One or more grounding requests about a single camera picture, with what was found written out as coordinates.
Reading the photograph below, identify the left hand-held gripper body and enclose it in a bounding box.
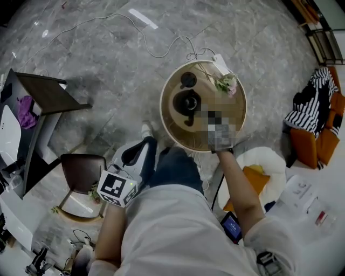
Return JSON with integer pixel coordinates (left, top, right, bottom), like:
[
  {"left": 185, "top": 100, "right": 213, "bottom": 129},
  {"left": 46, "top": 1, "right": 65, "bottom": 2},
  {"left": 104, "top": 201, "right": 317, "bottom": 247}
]
[{"left": 96, "top": 142, "right": 152, "bottom": 208}]

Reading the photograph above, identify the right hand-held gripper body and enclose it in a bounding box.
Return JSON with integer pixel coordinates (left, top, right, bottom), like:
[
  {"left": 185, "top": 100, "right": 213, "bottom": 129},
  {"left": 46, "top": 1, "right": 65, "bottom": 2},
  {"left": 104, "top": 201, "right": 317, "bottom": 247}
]
[{"left": 209, "top": 122, "right": 237, "bottom": 154}]

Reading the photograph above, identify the black kettle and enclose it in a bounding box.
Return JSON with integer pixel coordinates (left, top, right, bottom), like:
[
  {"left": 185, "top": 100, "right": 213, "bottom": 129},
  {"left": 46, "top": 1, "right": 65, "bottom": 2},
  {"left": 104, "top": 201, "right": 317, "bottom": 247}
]
[{"left": 172, "top": 89, "right": 203, "bottom": 127}]

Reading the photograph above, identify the person's left forearm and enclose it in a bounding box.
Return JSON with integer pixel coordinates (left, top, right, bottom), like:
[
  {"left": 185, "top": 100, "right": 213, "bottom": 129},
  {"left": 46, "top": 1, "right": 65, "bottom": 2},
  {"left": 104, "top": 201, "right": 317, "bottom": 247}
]
[{"left": 93, "top": 202, "right": 128, "bottom": 268}]

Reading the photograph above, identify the person's right forearm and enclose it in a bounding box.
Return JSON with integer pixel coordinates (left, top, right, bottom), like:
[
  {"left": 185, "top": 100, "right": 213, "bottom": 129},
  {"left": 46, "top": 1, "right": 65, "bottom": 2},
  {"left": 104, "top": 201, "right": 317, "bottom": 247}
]
[{"left": 216, "top": 150, "right": 267, "bottom": 240}]

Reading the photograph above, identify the black kettle lid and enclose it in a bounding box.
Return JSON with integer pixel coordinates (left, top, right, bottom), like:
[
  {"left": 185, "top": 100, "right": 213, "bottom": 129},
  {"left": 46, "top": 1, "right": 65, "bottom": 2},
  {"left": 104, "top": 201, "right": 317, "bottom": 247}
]
[{"left": 180, "top": 72, "right": 198, "bottom": 90}]

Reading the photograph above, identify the person's left white shoe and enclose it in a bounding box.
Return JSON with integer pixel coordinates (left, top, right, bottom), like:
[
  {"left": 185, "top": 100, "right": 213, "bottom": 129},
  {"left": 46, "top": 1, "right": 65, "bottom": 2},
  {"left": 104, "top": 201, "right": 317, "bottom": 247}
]
[{"left": 141, "top": 121, "right": 155, "bottom": 141}]

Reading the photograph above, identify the round glass-top side table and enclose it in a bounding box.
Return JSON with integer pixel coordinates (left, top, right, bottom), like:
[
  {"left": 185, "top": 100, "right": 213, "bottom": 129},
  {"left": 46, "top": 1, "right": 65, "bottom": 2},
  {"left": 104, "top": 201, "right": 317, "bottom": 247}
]
[{"left": 159, "top": 60, "right": 247, "bottom": 153}]

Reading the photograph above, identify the brown seat chair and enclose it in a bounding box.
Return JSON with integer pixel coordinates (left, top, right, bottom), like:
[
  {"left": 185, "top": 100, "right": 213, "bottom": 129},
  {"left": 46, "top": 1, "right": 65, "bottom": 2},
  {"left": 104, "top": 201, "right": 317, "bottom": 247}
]
[{"left": 55, "top": 153, "right": 109, "bottom": 223}]

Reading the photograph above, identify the round beige table base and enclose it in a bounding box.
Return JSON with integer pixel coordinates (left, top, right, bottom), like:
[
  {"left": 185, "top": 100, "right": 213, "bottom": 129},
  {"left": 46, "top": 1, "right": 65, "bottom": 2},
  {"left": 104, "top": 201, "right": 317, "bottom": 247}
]
[{"left": 167, "top": 80, "right": 216, "bottom": 148}]

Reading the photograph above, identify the white round beanbag chair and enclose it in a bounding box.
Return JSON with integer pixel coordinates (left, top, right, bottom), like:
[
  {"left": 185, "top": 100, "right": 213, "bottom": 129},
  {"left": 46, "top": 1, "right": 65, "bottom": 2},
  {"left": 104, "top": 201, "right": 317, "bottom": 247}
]
[{"left": 217, "top": 147, "right": 287, "bottom": 213}]

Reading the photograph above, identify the pink flower bunch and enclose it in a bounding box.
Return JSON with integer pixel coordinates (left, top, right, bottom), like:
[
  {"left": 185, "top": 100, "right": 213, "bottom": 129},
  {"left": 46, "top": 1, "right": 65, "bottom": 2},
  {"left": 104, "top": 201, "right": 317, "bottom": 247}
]
[{"left": 198, "top": 63, "right": 239, "bottom": 98}]

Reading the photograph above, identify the orange square cushion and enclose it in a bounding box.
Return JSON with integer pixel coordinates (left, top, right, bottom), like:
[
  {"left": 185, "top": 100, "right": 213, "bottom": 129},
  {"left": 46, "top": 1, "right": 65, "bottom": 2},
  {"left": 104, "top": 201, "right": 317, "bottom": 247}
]
[{"left": 223, "top": 165, "right": 271, "bottom": 213}]

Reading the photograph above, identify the white power strip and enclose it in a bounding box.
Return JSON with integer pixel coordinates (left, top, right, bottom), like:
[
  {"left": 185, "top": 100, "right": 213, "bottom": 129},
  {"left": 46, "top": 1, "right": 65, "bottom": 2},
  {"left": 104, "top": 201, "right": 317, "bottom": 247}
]
[{"left": 211, "top": 53, "right": 230, "bottom": 75}]

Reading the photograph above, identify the person's white shirt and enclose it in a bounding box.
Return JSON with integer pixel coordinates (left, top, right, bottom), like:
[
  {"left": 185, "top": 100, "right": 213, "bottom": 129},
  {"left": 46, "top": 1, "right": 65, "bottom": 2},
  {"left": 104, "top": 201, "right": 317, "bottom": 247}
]
[{"left": 88, "top": 184, "right": 299, "bottom": 276}]

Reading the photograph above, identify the black tablet with blue screen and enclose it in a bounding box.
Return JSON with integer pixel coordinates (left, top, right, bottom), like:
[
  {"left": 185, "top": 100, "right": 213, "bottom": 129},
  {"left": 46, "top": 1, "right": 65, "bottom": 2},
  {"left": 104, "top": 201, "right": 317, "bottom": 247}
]
[{"left": 220, "top": 211, "right": 243, "bottom": 245}]

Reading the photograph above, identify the white plastic bag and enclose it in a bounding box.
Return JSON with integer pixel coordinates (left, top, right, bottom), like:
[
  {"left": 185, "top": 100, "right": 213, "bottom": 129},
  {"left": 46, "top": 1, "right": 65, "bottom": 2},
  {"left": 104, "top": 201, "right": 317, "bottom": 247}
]
[{"left": 265, "top": 174, "right": 319, "bottom": 225}]

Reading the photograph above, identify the black and white striped blanket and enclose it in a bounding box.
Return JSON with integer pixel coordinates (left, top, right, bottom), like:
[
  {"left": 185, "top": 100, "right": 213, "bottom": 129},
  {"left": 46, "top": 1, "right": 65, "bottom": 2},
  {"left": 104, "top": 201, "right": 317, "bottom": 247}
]
[{"left": 284, "top": 67, "right": 340, "bottom": 139}]

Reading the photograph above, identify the dark desk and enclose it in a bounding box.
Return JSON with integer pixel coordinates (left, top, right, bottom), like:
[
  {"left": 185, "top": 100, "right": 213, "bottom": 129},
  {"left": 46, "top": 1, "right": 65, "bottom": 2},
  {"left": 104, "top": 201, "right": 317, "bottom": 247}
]
[{"left": 0, "top": 68, "right": 93, "bottom": 199}]

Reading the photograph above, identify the orange armchair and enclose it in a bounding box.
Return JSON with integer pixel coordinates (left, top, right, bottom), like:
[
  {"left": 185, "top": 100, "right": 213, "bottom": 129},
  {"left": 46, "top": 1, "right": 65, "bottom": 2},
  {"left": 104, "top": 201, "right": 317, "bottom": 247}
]
[{"left": 289, "top": 66, "right": 345, "bottom": 170}]

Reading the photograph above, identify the purple cloth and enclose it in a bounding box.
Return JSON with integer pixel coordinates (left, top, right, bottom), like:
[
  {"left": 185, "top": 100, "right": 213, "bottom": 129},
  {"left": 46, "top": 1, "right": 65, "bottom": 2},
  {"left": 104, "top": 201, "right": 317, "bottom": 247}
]
[{"left": 17, "top": 95, "right": 39, "bottom": 130}]

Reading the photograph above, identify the white oval device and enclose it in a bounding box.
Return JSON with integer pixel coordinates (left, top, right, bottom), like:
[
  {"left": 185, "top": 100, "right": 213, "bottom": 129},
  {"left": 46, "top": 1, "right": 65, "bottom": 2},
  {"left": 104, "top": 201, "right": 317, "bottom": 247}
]
[{"left": 0, "top": 104, "right": 22, "bottom": 165}]

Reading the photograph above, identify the clear water dispenser bottle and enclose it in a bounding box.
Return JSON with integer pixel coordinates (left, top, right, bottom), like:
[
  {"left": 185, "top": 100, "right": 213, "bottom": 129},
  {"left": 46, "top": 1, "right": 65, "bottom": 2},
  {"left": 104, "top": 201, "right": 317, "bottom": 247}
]
[{"left": 304, "top": 196, "right": 341, "bottom": 233}]

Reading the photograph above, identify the black metal shelf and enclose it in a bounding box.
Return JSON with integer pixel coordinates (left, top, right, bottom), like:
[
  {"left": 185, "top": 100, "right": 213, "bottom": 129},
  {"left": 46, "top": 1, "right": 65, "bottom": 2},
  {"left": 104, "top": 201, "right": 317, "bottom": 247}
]
[{"left": 298, "top": 0, "right": 345, "bottom": 66}]

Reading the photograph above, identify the black cable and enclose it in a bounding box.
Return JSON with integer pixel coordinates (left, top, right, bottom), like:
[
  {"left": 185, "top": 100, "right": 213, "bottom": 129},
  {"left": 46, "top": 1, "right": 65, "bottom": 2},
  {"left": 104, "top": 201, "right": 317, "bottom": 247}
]
[{"left": 211, "top": 172, "right": 226, "bottom": 211}]

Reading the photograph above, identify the long white floor cable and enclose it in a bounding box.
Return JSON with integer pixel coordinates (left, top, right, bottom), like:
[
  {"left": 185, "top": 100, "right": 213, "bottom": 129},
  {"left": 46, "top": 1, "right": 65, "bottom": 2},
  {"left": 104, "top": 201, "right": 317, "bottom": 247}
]
[{"left": 16, "top": 12, "right": 218, "bottom": 71}]

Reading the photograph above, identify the grey shoulder strap buckle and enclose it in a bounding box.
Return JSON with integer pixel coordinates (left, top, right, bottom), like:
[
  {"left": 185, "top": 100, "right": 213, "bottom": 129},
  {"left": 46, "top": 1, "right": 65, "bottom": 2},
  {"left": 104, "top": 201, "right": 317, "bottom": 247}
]
[{"left": 256, "top": 250, "right": 281, "bottom": 276}]

